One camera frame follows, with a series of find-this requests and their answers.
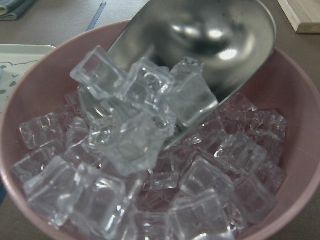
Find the stainless steel ice scoop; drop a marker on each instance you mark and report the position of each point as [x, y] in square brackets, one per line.
[233, 38]

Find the pile of clear ice cubes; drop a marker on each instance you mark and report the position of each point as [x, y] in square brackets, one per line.
[148, 155]

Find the pink bowl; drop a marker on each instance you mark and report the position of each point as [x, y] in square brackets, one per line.
[281, 84]

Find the cream bear serving tray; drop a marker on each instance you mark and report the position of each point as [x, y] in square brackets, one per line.
[15, 61]

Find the wooden cutting board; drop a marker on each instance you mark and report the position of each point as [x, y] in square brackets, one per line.
[303, 15]

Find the grey folded cloth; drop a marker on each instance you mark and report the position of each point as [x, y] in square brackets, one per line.
[11, 10]

